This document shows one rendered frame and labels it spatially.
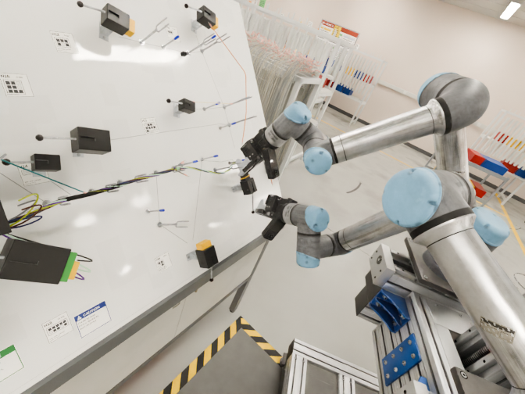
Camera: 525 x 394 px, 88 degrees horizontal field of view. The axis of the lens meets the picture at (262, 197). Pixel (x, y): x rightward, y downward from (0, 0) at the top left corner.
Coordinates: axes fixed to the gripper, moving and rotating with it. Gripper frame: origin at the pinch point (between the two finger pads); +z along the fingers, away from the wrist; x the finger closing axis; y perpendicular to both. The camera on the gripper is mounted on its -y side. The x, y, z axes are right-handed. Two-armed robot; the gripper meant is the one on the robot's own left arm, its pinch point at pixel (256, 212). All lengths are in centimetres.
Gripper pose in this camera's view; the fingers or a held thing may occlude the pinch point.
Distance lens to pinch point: 111.1
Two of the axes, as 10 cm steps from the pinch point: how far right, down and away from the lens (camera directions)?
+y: 3.4, -9.3, 1.5
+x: -7.6, -3.7, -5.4
